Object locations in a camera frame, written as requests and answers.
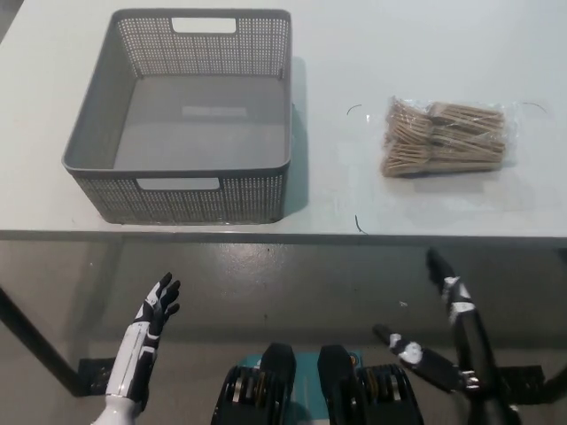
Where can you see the clear bag of wooden forks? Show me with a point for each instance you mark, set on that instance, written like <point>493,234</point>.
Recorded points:
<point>443,141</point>

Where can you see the grey perforated plastic basket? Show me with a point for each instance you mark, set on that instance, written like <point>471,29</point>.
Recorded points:
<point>177,201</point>

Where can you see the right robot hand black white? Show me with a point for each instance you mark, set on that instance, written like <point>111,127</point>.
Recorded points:
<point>471,336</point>

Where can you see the black floor foot plate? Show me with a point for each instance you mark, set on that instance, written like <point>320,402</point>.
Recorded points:
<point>95,376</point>
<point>522,376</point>

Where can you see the black table leg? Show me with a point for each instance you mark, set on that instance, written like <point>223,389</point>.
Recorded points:
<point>40,345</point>
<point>557,369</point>

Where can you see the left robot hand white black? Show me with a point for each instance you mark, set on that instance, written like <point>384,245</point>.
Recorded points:
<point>142,336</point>

